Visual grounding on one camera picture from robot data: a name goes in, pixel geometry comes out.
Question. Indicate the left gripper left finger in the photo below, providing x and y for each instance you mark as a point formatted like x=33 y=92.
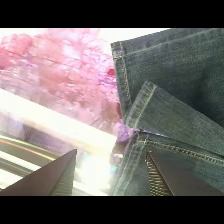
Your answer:
x=50 y=178

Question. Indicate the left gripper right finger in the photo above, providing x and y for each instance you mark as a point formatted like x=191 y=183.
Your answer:
x=181 y=178

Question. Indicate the blue jeans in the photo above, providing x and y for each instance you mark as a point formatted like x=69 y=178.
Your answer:
x=173 y=100

